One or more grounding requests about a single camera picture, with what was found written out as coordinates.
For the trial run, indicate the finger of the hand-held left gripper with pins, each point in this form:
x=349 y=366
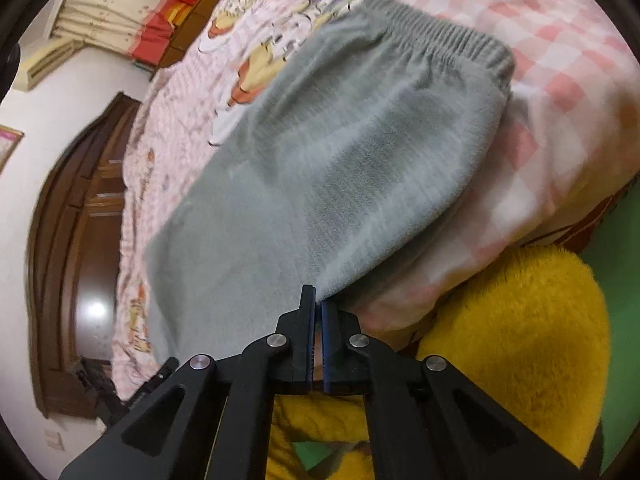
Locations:
x=157 y=377

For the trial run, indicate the framed wall picture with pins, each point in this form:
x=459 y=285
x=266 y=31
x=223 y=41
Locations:
x=7 y=147

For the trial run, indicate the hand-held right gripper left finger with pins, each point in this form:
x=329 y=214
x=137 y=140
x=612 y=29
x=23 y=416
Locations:
x=306 y=340

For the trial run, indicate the wooden window cabinet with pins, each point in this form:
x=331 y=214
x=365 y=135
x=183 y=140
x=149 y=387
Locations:
x=200 y=15

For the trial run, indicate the cream floral curtain red hem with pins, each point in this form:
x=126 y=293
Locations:
x=110 y=5

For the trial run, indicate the dark wooden headboard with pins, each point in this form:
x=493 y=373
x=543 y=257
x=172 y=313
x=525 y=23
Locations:
x=65 y=260

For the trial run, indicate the white wall socket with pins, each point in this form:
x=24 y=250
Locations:
x=54 y=440

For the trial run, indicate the cream wall air conditioner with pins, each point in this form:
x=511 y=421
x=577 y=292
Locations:
x=47 y=62

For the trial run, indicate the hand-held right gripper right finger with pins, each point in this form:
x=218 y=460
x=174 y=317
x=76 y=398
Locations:
x=330 y=345

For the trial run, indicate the pink checkered printed bed sheet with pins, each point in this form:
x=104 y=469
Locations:
x=550 y=85

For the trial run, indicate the yellow fluffy garment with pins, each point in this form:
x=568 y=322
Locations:
x=525 y=335

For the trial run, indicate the grey fleece pants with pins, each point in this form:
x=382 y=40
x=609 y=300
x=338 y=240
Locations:
x=320 y=160

